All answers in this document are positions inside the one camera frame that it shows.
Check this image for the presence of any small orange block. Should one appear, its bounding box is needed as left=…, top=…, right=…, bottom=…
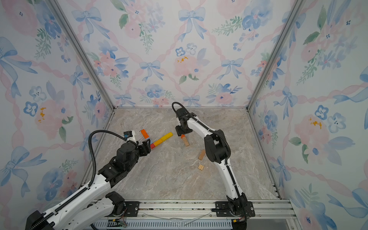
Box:
left=140, top=129, right=150, bottom=140

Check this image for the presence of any long natural wood block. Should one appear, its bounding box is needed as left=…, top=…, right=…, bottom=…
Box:
left=183, top=138, right=190, bottom=147

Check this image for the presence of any long yellow block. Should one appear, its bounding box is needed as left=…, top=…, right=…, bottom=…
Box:
left=161, top=132, right=173, bottom=142

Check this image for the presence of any short yellow block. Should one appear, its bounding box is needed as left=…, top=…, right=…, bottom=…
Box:
left=153, top=140, right=163, bottom=146

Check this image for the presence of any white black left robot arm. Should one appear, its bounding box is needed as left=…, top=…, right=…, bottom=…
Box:
left=25, top=139, right=151, bottom=230

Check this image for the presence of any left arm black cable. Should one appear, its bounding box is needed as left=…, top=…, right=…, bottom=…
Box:
left=27, top=130, right=128, bottom=230

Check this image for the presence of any aluminium corner post left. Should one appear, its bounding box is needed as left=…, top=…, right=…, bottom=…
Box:
left=46, top=0, right=115, bottom=111

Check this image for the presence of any aluminium corner post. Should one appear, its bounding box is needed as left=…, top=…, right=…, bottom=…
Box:
left=46, top=0, right=115, bottom=111
left=246, top=0, right=304, bottom=113

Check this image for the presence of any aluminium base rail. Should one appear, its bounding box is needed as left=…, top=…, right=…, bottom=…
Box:
left=54, top=199, right=300, bottom=230

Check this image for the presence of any aluminium corner post right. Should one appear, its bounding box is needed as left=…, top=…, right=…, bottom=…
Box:
left=246, top=0, right=304, bottom=113

